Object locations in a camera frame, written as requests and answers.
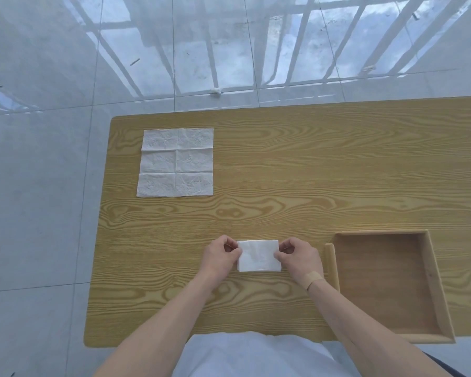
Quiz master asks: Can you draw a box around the person's left hand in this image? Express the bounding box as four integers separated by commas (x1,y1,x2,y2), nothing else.
199,235,243,283

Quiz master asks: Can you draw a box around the person's right hand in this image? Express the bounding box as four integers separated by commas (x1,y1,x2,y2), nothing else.
273,237,325,289

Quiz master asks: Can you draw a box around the white tissue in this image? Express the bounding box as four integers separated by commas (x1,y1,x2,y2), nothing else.
237,240,282,272
136,128,214,198

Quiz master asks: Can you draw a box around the person's left forearm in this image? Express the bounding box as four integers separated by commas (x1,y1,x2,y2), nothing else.
94,271,230,377

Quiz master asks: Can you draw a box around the person's right forearm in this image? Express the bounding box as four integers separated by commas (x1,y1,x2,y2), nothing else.
304,275,442,377

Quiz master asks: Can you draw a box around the beige adhesive bandage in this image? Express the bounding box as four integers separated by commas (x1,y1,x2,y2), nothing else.
301,271,325,291

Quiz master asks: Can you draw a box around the person's white shirt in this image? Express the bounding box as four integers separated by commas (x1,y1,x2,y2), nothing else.
172,331,362,377

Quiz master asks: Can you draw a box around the unfolded white tissue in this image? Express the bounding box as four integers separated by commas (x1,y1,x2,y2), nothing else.
136,128,214,198

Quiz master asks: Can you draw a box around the wooden tray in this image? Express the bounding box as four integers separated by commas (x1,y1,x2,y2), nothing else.
324,229,456,344

